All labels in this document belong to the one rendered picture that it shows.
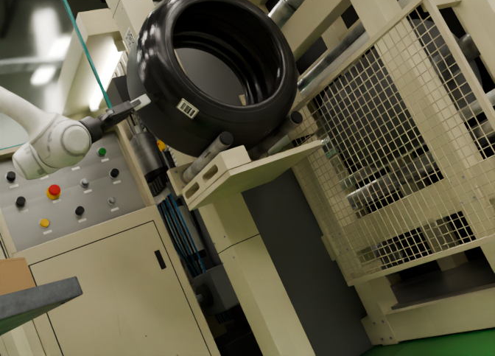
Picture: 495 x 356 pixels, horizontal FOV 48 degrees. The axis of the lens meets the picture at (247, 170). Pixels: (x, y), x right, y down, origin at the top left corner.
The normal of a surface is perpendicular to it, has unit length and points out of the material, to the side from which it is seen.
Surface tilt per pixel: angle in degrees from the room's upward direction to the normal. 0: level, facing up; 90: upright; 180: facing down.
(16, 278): 90
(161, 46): 87
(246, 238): 90
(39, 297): 90
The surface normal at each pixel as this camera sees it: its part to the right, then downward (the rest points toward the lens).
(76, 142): 0.68, -0.03
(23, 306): 0.84, -0.45
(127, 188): 0.43, -0.35
